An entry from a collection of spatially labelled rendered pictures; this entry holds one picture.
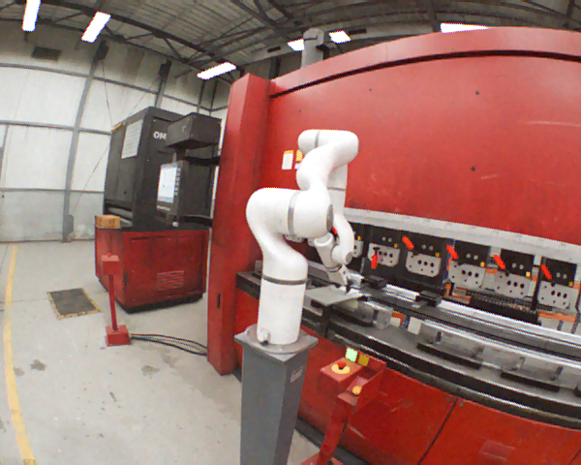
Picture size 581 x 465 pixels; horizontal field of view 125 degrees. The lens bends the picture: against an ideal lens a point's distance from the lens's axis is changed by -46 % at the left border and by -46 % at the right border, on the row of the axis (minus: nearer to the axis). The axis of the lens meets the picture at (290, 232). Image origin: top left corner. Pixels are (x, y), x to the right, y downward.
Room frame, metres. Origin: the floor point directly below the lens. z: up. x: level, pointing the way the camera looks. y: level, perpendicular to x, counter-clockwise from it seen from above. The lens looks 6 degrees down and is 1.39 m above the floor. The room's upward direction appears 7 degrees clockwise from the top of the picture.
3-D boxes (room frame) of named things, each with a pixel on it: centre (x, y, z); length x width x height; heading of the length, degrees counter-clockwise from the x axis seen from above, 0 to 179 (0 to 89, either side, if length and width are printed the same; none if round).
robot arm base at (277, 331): (0.73, 0.00, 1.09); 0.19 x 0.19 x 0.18
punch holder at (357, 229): (1.35, -0.31, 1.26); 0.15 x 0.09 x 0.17; 42
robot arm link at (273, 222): (0.74, 0.03, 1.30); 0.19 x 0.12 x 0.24; 68
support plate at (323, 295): (1.24, -0.22, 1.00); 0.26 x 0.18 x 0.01; 132
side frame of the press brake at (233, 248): (2.18, 0.18, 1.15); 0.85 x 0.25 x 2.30; 132
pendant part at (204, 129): (1.97, 0.84, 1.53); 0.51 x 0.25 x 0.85; 47
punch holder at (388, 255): (1.20, -0.45, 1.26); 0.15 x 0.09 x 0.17; 42
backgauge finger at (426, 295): (1.18, -0.69, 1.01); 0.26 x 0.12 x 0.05; 132
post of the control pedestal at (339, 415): (0.90, -0.30, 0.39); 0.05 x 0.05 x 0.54; 43
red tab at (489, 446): (0.46, -0.89, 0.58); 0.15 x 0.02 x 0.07; 42
